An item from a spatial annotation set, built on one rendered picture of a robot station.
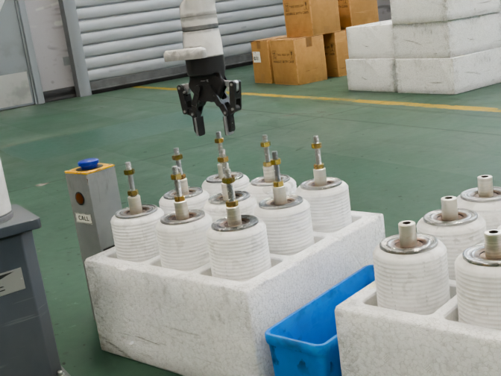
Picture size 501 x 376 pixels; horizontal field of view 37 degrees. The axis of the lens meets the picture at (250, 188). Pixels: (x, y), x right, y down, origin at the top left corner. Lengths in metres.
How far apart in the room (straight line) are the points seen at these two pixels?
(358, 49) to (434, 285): 3.47
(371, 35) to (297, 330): 3.25
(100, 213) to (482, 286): 0.80
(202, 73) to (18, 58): 4.97
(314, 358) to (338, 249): 0.27
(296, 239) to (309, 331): 0.16
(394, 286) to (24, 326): 0.61
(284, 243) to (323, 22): 3.98
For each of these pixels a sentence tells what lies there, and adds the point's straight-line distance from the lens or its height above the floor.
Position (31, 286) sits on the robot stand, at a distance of 1.28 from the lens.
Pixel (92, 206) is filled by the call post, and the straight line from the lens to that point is 1.48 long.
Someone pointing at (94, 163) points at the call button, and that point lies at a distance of 1.49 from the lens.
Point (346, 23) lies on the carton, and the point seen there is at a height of 0.34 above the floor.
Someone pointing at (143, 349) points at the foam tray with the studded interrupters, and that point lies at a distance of 1.36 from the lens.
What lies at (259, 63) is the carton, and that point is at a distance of 5.46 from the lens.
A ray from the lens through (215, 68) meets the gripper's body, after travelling 1.46.
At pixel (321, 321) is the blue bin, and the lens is 1.23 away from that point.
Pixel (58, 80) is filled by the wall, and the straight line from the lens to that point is 6.47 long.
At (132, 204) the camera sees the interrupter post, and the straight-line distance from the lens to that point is 1.35.
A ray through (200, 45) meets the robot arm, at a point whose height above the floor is 0.52.
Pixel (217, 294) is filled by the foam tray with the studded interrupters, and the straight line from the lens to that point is 1.16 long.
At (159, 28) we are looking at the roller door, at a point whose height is 0.45.
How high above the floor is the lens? 0.59
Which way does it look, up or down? 14 degrees down
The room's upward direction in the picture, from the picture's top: 8 degrees counter-clockwise
